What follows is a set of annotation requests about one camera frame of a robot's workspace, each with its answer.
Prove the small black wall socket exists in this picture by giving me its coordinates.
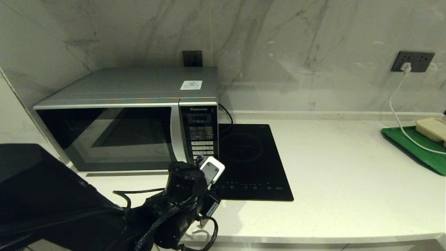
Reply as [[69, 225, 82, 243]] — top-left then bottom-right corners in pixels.
[[183, 51, 203, 67]]

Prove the wide black wall socket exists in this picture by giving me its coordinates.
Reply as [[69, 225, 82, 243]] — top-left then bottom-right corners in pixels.
[[391, 52, 435, 73]]

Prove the grey cabinet front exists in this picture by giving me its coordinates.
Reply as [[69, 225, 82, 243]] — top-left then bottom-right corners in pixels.
[[185, 239, 443, 251]]

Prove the beige lidded container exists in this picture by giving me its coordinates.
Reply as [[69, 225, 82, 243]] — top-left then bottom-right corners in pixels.
[[415, 118, 446, 149]]

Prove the white power cable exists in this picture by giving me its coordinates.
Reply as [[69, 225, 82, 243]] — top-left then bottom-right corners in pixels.
[[389, 71, 446, 155]]

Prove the silver Panasonic microwave oven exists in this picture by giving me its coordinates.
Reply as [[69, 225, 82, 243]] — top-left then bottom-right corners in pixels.
[[33, 67, 220, 173]]

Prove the black induction cooktop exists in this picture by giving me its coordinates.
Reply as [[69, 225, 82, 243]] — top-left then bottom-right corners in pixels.
[[208, 124, 294, 202]]

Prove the green plastic tray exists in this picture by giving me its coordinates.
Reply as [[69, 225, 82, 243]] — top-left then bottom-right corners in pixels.
[[380, 126, 446, 176]]

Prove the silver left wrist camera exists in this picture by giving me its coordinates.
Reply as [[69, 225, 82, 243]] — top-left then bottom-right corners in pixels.
[[199, 156, 225, 185]]

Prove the black power cable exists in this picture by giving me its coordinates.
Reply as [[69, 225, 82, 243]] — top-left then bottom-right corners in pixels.
[[219, 104, 233, 135]]

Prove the silver microwave door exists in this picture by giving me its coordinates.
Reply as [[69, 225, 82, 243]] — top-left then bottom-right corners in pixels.
[[34, 103, 191, 172]]

